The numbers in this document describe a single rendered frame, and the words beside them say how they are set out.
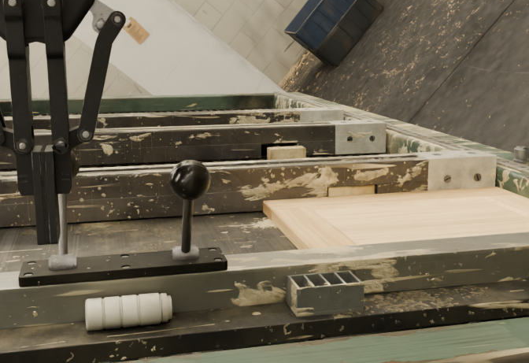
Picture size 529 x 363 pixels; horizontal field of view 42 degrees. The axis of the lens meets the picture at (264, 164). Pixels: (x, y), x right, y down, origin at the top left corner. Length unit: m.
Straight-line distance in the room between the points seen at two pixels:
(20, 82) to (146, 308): 0.26
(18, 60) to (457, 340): 0.38
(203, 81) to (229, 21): 1.46
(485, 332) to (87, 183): 0.65
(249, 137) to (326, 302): 0.87
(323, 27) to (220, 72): 0.93
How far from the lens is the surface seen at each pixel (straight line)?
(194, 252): 0.70
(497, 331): 0.56
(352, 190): 1.11
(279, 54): 6.33
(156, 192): 1.04
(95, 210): 1.04
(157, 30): 4.80
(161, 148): 1.49
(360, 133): 1.59
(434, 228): 0.95
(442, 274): 0.78
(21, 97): 0.52
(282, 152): 1.46
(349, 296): 0.70
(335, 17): 5.32
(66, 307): 0.70
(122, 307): 0.66
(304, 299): 0.68
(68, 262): 0.70
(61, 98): 0.52
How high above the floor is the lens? 1.56
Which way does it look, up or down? 17 degrees down
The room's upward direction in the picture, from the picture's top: 53 degrees counter-clockwise
